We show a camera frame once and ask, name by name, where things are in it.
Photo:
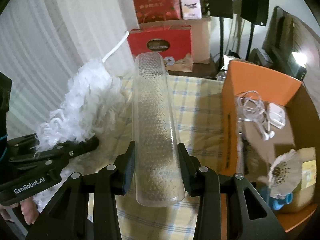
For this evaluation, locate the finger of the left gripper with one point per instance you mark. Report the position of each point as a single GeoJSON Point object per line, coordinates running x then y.
{"type": "Point", "coordinates": [23, 149]}

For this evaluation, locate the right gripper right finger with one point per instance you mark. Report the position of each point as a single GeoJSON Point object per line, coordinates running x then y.
{"type": "Point", "coordinates": [248, 215]}

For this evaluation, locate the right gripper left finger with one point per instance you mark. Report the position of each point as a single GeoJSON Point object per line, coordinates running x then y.
{"type": "Point", "coordinates": [84, 207]}

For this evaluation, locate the white shuttlecock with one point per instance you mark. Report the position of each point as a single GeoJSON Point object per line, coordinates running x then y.
{"type": "Point", "coordinates": [285, 174]}

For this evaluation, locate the yellow sponge pack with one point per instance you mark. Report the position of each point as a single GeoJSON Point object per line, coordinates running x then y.
{"type": "Point", "coordinates": [303, 194]}

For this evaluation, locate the clear textured plastic tube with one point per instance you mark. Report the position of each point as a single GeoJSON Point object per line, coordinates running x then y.
{"type": "Point", "coordinates": [158, 177]}

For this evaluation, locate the white square charger box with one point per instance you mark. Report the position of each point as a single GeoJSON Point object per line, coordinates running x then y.
{"type": "Point", "coordinates": [277, 116]}

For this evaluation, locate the person left hand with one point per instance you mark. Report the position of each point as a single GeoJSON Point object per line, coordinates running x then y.
{"type": "Point", "coordinates": [28, 209]}

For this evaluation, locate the orange cardboard box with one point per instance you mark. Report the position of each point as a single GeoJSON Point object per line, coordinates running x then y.
{"type": "Point", "coordinates": [250, 143]}

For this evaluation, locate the yellow checkered tablecloth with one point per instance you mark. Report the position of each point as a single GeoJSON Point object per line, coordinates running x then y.
{"type": "Point", "coordinates": [197, 104]}

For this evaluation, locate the plastic bag of items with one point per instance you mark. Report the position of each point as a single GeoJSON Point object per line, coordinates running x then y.
{"type": "Point", "coordinates": [221, 76]}

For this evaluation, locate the bright video light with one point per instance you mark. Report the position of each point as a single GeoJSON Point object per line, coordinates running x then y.
{"type": "Point", "coordinates": [297, 65]}

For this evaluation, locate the red collection gift box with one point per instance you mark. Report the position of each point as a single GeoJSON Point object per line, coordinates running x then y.
{"type": "Point", "coordinates": [173, 43]}

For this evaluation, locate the beige sofa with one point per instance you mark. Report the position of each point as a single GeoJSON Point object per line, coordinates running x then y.
{"type": "Point", "coordinates": [287, 34]}

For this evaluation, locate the brown cardboard box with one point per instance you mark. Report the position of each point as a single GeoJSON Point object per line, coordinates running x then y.
{"type": "Point", "coordinates": [200, 31]}

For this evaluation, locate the red patterned gift bag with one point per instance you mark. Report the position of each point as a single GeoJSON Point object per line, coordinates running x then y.
{"type": "Point", "coordinates": [157, 10]}

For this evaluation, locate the right black speaker on stand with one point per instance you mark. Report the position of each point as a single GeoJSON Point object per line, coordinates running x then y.
{"type": "Point", "coordinates": [256, 13]}

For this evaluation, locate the pink white small box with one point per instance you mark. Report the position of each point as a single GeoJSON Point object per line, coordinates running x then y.
{"type": "Point", "coordinates": [191, 9]}

